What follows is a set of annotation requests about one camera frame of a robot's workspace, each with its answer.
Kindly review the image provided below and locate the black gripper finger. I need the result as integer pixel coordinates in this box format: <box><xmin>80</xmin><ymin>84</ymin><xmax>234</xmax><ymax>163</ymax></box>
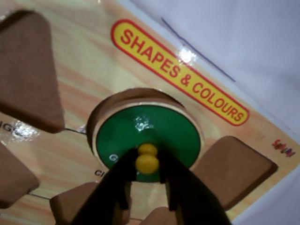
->
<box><xmin>70</xmin><ymin>148</ymin><xmax>139</xmax><ymax>225</ymax></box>
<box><xmin>158</xmin><ymin>149</ymin><xmax>233</xmax><ymax>225</ymax></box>

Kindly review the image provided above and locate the wooden shapes puzzle board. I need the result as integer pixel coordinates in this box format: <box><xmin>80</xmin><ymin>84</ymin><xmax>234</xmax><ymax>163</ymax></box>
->
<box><xmin>0</xmin><ymin>0</ymin><xmax>300</xmax><ymax>225</ymax></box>

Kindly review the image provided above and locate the green round piece yellow pin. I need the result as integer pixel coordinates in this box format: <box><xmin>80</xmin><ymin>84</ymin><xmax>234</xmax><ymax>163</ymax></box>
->
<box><xmin>92</xmin><ymin>100</ymin><xmax>204</xmax><ymax>183</ymax></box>

